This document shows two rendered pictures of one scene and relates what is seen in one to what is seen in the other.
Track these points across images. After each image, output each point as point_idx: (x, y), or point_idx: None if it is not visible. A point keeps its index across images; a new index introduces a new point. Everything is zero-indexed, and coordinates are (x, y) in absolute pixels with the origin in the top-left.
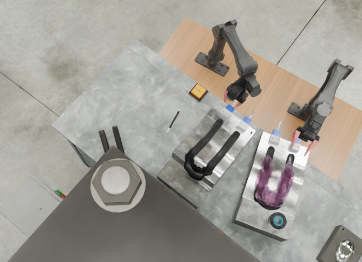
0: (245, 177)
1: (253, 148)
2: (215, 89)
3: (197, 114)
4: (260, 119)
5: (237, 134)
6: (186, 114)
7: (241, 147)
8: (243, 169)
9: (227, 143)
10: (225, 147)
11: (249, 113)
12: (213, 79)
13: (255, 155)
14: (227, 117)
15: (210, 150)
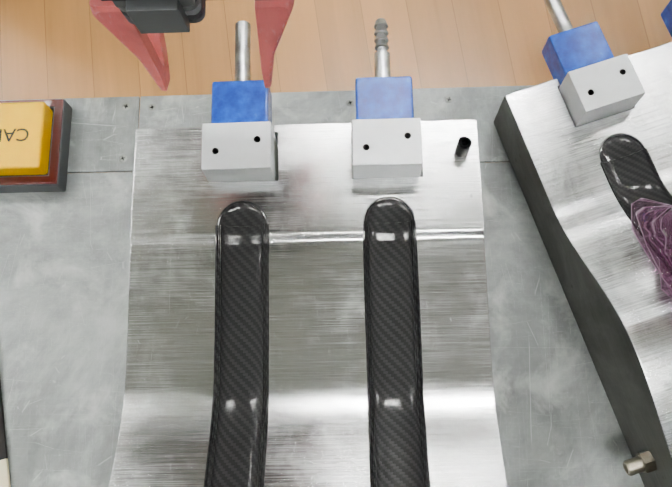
0: (602, 407)
1: (513, 216)
2: (98, 67)
3: (102, 260)
4: (429, 43)
5: (394, 220)
6: (41, 312)
7: (474, 279)
8: (556, 372)
9: (380, 313)
10: (391, 346)
11: (354, 60)
12: (50, 26)
13: (564, 252)
14: (262, 169)
15: (323, 446)
